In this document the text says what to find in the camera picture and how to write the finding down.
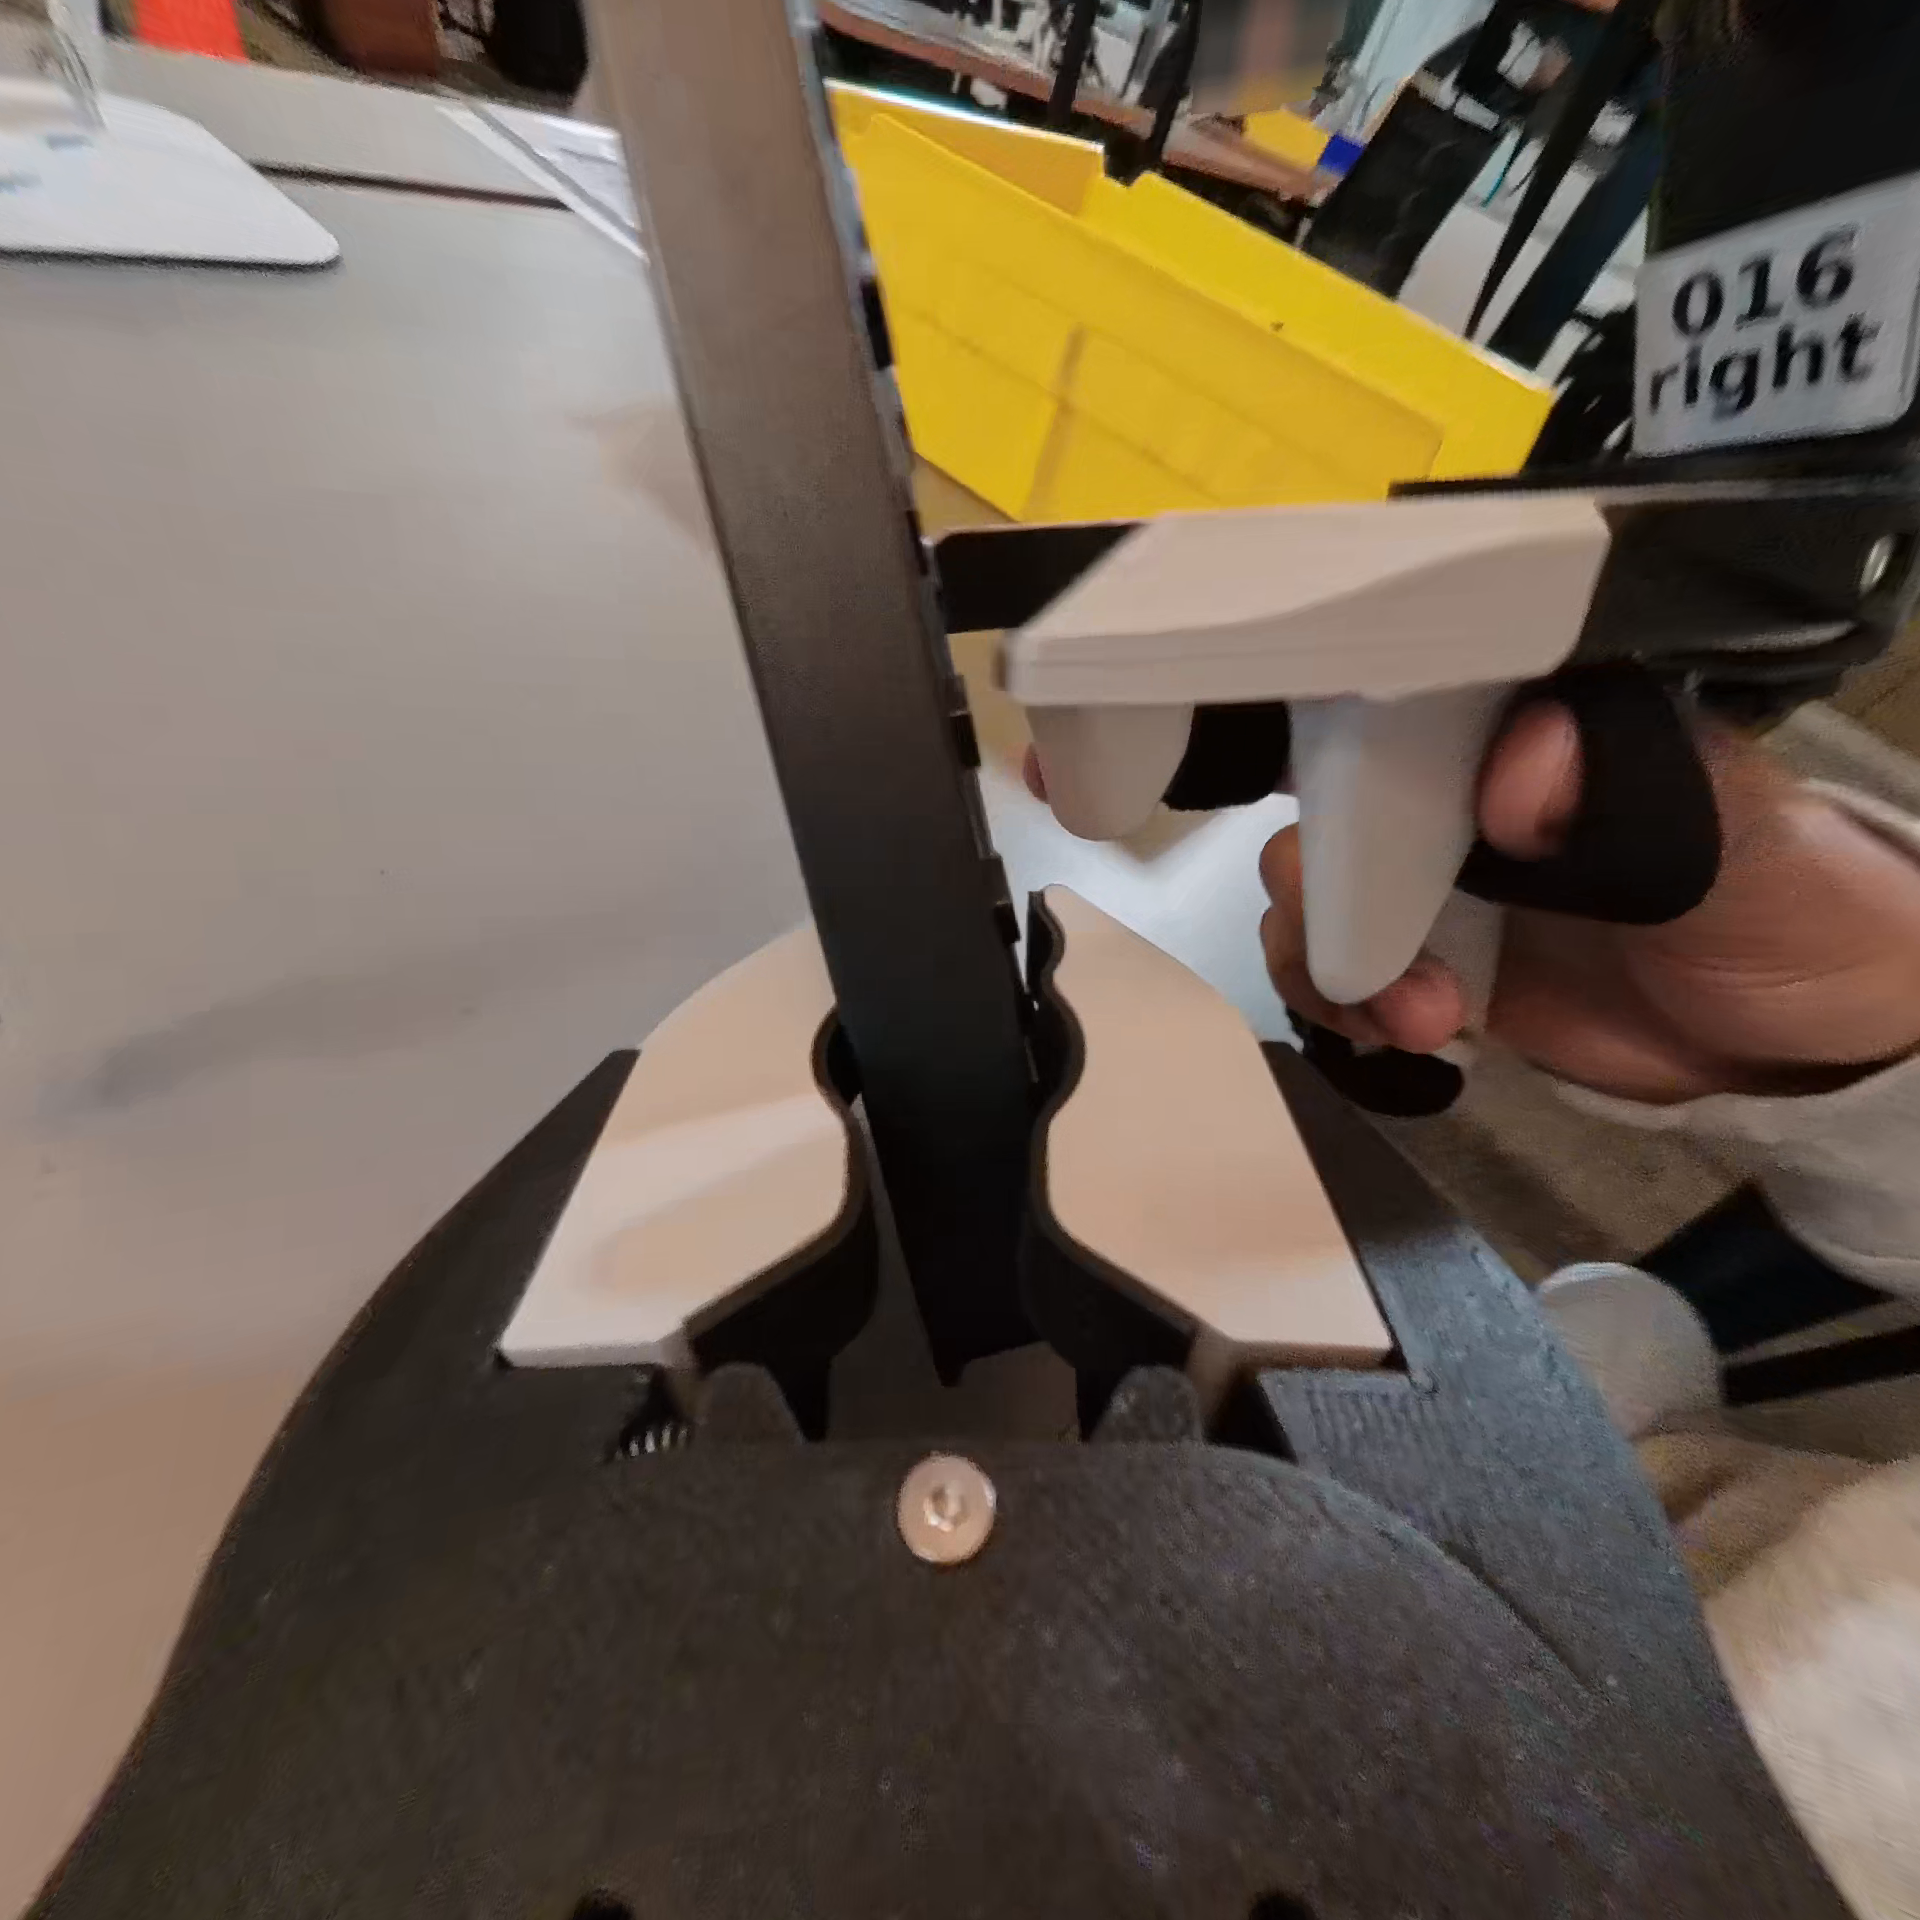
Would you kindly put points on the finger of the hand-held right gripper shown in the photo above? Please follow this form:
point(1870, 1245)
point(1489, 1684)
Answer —
point(1020, 579)
point(1319, 600)

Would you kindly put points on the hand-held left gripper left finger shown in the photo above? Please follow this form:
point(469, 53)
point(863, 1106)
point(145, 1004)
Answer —
point(704, 1202)

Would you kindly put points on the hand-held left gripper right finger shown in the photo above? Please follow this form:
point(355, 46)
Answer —
point(1200, 1171)

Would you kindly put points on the black usb hub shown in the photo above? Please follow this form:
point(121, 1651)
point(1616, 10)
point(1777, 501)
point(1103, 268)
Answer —
point(811, 600)

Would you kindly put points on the large yellow bin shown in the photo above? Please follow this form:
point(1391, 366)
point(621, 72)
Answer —
point(1171, 359)

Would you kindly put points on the person's right hand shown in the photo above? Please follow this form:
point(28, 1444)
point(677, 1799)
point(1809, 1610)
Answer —
point(1725, 974)

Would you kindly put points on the white paper sheet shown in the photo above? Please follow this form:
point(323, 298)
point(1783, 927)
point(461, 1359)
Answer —
point(556, 166)

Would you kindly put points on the person's grey sweatshirt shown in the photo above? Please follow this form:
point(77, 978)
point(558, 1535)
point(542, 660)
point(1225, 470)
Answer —
point(1830, 1651)

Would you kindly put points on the white stand base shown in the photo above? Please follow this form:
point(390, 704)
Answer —
point(135, 196)

